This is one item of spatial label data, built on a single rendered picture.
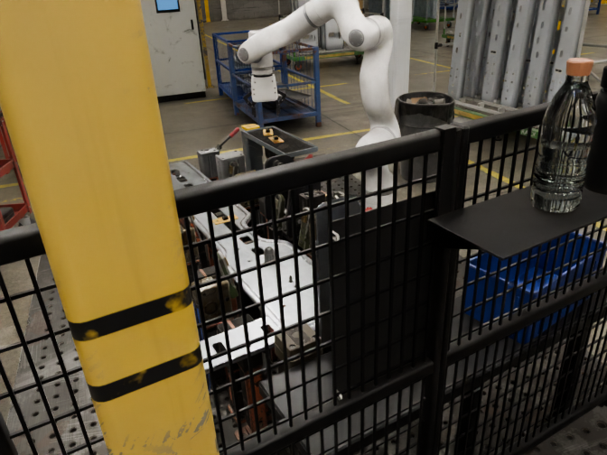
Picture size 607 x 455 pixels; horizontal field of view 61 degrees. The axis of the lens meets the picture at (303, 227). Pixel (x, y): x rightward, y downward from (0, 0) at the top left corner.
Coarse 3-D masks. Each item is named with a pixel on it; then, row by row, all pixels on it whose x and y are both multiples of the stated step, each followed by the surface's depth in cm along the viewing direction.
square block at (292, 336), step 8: (296, 328) 110; (304, 328) 110; (280, 336) 108; (288, 336) 108; (296, 336) 108; (304, 336) 108; (312, 336) 108; (280, 344) 108; (288, 344) 106; (296, 344) 105; (304, 344) 106; (312, 344) 106; (280, 352) 109; (288, 352) 105; (296, 352) 105; (312, 352) 107; (320, 352) 108; (280, 360) 111; (296, 360) 105; (304, 360) 107; (280, 368) 113; (288, 368) 107; (288, 448) 124; (296, 448) 117
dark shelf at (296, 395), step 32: (576, 320) 113; (480, 352) 105; (416, 384) 98; (448, 384) 98; (480, 384) 101; (352, 416) 92; (384, 416) 91; (416, 416) 93; (320, 448) 86; (352, 448) 87
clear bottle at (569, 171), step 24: (576, 72) 63; (576, 96) 64; (552, 120) 66; (576, 120) 64; (552, 144) 67; (576, 144) 65; (552, 168) 68; (576, 168) 67; (552, 192) 69; (576, 192) 68
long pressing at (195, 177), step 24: (192, 168) 222; (240, 216) 177; (240, 240) 161; (264, 240) 159; (240, 264) 148; (288, 264) 146; (312, 264) 145; (264, 288) 136; (288, 288) 135; (312, 288) 134; (288, 312) 125; (312, 312) 125
